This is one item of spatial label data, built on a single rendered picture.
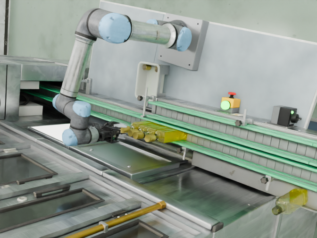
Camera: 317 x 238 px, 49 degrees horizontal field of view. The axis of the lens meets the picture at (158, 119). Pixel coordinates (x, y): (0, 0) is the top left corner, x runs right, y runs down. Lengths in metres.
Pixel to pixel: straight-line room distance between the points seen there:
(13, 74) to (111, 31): 1.11
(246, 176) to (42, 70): 1.51
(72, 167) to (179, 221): 0.62
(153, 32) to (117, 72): 0.85
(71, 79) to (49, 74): 0.96
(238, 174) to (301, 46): 0.64
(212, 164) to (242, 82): 0.43
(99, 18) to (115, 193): 0.70
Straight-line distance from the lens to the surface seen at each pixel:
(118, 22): 1.43
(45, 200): 1.37
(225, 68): 1.86
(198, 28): 1.91
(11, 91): 2.41
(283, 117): 1.64
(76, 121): 1.51
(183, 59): 1.95
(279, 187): 1.64
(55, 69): 2.54
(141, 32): 1.55
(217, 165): 1.77
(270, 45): 1.76
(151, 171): 1.62
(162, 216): 1.30
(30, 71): 2.45
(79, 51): 1.56
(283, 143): 1.60
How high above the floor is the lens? 2.35
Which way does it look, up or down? 48 degrees down
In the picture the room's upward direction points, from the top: 95 degrees counter-clockwise
